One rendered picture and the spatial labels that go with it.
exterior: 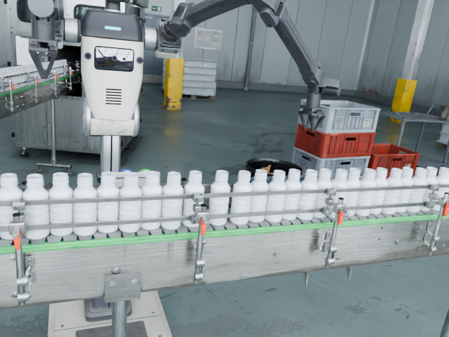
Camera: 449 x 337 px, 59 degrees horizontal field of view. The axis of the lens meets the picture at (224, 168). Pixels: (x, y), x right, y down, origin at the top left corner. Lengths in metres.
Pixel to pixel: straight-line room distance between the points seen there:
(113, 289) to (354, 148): 2.92
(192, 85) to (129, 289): 9.61
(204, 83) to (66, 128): 6.31
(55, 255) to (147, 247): 0.24
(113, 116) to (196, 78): 9.07
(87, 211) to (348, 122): 2.84
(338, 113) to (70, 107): 2.95
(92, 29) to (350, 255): 1.27
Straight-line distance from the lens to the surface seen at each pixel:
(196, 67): 10.62
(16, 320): 2.54
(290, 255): 1.35
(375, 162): 4.08
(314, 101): 1.68
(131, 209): 1.12
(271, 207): 1.27
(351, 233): 1.45
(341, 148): 3.65
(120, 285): 1.20
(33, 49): 1.14
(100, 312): 2.03
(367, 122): 3.78
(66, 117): 4.93
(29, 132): 5.12
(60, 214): 1.12
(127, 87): 1.63
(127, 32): 1.70
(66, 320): 2.06
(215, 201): 1.18
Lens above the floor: 1.53
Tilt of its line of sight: 18 degrees down
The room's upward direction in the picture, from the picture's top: 6 degrees clockwise
